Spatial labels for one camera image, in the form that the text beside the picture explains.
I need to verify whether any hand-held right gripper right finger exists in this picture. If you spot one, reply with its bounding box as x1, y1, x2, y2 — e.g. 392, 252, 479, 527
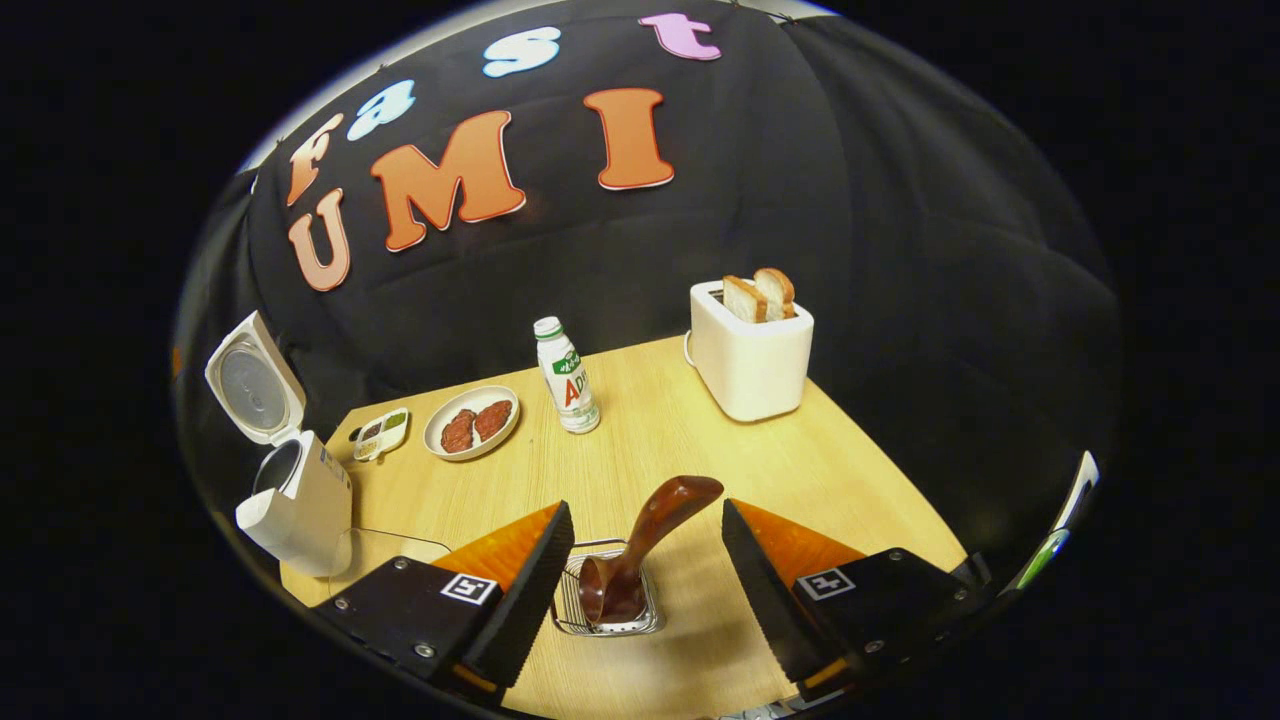
720, 497, 986, 706

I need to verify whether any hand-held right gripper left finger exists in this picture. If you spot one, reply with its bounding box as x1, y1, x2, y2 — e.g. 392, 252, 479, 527
315, 500, 576, 701

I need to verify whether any metal wire chopstick holder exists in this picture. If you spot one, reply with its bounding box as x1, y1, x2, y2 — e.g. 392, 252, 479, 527
550, 538, 663, 638

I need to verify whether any brown wooden spoon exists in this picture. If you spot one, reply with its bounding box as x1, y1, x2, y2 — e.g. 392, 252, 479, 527
578, 475, 725, 626

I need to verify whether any white rice cooker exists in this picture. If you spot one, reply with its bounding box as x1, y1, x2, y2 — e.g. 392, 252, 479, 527
205, 310, 354, 579

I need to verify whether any white oval plate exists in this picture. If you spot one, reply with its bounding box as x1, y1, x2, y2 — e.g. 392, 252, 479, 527
423, 385, 521, 462

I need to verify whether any white drink bottle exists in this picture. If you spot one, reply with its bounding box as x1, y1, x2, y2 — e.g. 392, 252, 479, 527
533, 316, 602, 435

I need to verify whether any small divided grain dish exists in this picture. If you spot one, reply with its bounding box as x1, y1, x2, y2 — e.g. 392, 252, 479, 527
350, 407, 411, 463

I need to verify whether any white toaster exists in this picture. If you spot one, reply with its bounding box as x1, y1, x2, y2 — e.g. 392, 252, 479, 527
685, 280, 816, 423

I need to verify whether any toasted bread slice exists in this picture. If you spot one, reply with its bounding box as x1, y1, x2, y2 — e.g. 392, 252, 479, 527
753, 267, 798, 319
722, 275, 769, 324

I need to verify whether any white and green object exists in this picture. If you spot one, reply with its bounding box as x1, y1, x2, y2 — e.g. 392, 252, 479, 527
1010, 450, 1101, 593

